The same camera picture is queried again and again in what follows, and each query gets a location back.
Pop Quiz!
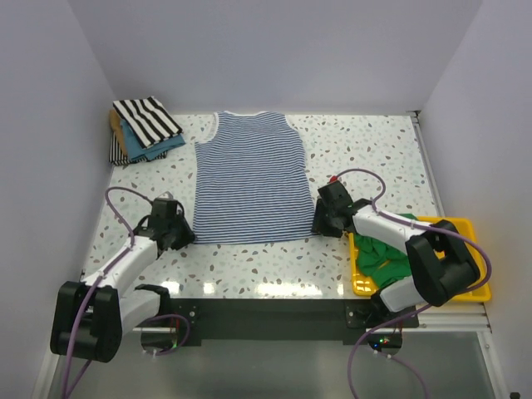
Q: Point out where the blue white striped tank top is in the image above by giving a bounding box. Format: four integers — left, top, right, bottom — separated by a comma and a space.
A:
193, 111, 314, 244

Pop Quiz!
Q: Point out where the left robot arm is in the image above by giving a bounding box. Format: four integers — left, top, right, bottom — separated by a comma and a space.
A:
50, 198, 195, 362

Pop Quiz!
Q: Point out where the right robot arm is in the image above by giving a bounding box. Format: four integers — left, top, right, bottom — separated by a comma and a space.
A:
312, 181, 480, 327

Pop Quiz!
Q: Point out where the green tank top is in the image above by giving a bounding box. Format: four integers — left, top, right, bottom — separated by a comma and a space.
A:
354, 234, 411, 288

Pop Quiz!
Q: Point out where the blue folded tank top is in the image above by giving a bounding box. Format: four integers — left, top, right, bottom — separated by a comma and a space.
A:
120, 120, 186, 162

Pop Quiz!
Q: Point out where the mustard folded tank top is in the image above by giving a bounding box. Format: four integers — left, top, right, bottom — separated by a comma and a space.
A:
109, 109, 127, 155

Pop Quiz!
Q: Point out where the yellow plastic tray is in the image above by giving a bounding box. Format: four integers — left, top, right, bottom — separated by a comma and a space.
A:
346, 216, 492, 303

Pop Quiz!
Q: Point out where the thin-striped black white folded top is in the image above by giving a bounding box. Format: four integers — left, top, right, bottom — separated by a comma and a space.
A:
109, 134, 168, 166

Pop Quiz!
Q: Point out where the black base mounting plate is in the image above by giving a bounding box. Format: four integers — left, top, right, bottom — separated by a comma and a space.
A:
123, 297, 421, 348

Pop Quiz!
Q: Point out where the black white wide-striped folded top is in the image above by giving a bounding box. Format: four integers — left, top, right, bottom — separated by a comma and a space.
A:
112, 96, 182, 149

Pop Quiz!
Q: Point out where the aluminium frame rail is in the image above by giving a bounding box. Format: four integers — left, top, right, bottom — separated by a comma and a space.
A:
32, 109, 512, 399

